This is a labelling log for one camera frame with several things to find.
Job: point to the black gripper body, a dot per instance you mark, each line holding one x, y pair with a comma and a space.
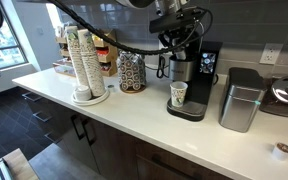
179, 39

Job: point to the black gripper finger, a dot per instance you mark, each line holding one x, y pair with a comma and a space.
165, 40
181, 54

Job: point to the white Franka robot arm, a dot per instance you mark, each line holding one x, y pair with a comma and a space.
134, 2

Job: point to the black coffee machine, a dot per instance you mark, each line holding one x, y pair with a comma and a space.
200, 90

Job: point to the brown-lid coffee capsule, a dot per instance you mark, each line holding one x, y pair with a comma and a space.
282, 151

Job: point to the floral paper cup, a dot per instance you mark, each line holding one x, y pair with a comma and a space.
178, 94

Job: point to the circle-patterned canister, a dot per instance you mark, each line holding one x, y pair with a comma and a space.
132, 75

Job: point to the wooden packet organizer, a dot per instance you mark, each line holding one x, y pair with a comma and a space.
112, 55

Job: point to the yellow tea packets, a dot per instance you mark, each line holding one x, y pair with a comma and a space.
99, 41

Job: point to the small grey creamer cup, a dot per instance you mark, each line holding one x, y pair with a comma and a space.
110, 87

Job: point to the stainless steel bin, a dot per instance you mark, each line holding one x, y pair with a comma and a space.
240, 103

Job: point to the white round tray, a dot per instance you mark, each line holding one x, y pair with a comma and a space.
97, 100

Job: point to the white cup lid stack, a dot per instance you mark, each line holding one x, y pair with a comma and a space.
83, 93

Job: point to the low wooden packet tray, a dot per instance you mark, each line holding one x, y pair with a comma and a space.
62, 68

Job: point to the dark wood base cabinet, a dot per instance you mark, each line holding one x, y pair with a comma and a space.
117, 150

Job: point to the window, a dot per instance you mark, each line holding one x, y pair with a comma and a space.
7, 50

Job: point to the grey cart top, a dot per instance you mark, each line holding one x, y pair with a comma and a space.
57, 163

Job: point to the light wooden table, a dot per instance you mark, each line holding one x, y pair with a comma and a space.
19, 166

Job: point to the white wall outlet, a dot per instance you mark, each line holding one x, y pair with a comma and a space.
162, 50
270, 54

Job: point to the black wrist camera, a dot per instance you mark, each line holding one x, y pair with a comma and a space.
177, 21

